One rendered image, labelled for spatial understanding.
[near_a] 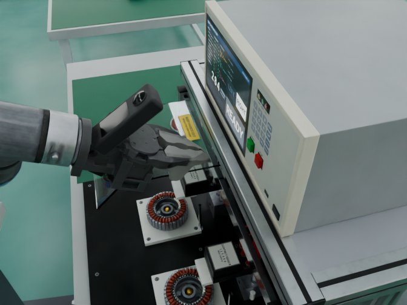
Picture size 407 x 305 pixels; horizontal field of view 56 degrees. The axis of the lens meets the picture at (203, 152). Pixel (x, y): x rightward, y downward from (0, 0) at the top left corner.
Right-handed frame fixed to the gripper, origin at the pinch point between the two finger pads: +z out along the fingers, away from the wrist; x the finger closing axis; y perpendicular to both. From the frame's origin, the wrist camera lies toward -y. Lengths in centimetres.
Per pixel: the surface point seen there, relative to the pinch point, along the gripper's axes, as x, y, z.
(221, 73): -17.3, -6.8, 6.1
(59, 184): -119, 130, 5
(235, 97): -9.0, -6.7, 6.2
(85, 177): -44, 51, -4
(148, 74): -99, 38, 22
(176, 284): 1.8, 36.4, 10.1
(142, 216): -21.5, 41.2, 7.6
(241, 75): -6.7, -12.0, 3.6
